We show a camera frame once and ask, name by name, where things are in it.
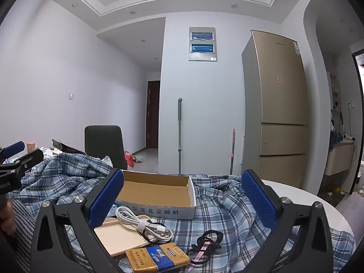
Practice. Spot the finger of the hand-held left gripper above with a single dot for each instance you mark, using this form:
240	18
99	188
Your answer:
14	148
28	159

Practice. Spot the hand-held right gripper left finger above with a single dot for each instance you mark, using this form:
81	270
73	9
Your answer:
105	196

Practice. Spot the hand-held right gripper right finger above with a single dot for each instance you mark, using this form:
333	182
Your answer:
258	199

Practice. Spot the beige phone case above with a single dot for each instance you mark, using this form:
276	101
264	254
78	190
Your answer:
119	239

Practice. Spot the printed cardboard box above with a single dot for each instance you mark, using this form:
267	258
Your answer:
159	187

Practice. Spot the gold and blue cigarette pack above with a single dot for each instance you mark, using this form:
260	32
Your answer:
159	258

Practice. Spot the person's left hand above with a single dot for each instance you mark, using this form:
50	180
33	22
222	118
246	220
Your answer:
7	219

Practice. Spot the pink cup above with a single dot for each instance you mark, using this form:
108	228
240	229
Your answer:
31	146

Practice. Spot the green and white box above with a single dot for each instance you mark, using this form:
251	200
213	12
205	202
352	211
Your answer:
45	150

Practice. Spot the white plastic bag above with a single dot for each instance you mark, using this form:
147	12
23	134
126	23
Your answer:
107	160

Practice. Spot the blue plaid cloth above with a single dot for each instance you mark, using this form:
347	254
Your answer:
227	219

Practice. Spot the red bag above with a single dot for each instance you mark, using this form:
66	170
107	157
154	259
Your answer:
130	159

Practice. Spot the dark grey chair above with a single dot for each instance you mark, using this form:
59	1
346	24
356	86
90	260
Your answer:
103	142

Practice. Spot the beige vanity cabinet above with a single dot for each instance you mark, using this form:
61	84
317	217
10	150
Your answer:
338	159

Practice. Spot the dark wooden door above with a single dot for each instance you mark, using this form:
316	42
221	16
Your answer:
153	113

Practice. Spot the gold refrigerator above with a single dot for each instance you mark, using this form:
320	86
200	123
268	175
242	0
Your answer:
278	105

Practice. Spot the dark blue towel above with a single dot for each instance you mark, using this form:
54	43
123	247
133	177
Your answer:
336	139

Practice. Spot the white hair dryer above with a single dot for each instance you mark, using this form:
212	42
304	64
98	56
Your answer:
347	136

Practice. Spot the white light switch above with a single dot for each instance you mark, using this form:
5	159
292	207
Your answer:
71	96

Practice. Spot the wall shelf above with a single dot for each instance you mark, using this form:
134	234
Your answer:
334	91

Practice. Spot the white wall outlet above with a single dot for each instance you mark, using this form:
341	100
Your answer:
351	104

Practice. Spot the wall electrical panel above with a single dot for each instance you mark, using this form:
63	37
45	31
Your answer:
202	44

